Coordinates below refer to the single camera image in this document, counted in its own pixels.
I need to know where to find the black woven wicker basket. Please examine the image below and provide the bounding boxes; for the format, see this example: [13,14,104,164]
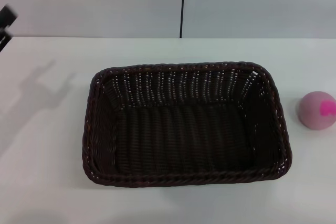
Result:
[81,61,293,188]

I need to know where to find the black vertical wall strip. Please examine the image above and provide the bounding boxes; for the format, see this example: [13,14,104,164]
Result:
[179,0,187,39]

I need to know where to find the pink ball with magenta mark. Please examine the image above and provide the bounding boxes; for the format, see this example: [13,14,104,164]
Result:
[299,91,336,131]

